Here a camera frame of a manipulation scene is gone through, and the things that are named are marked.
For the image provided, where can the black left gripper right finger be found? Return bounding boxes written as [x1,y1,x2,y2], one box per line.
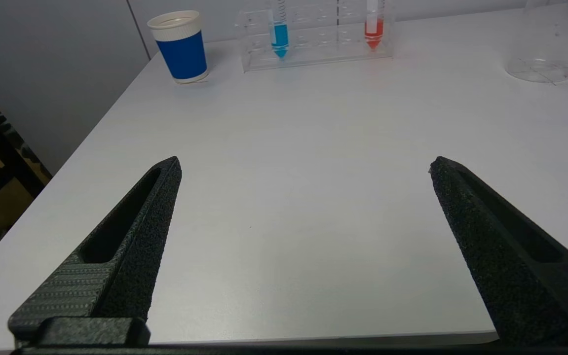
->
[429,156,568,346]

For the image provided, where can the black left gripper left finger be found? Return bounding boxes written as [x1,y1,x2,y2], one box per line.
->
[8,156,183,346]

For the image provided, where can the clear glass beaker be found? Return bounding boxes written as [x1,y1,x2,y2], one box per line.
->
[505,0,568,84]

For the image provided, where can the test tube with blue pigment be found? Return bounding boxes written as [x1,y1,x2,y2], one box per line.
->
[269,0,290,59]

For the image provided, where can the test tube with red pigment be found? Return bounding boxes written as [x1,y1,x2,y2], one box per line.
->
[364,0,386,50]

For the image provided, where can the clear acrylic test tube rack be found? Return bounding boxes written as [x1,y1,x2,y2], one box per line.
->
[236,0,394,73]

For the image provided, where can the blue white paper cup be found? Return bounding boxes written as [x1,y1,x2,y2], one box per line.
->
[147,10,210,84]

